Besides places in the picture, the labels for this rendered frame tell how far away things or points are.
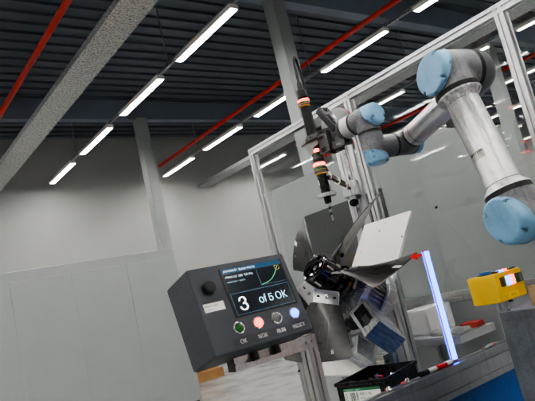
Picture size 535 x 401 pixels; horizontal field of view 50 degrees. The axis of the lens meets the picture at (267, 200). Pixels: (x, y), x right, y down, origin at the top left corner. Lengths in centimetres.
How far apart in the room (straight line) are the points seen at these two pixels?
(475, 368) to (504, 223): 55
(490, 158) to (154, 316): 650
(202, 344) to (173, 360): 654
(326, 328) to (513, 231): 77
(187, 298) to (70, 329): 606
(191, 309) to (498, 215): 73
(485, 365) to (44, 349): 587
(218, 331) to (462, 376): 84
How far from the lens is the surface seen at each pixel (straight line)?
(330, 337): 193
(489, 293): 196
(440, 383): 172
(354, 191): 262
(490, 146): 150
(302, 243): 230
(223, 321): 121
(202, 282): 122
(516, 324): 153
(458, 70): 156
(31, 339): 714
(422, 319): 250
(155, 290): 770
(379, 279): 181
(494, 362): 193
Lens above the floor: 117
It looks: 9 degrees up
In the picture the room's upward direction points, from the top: 13 degrees counter-clockwise
